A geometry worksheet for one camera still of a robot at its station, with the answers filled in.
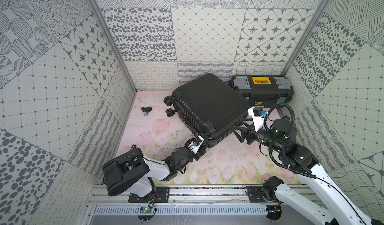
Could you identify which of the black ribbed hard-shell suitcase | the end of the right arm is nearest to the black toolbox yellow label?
the black ribbed hard-shell suitcase

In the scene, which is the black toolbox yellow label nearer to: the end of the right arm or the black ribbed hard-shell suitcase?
the black ribbed hard-shell suitcase

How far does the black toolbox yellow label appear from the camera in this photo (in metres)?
1.00
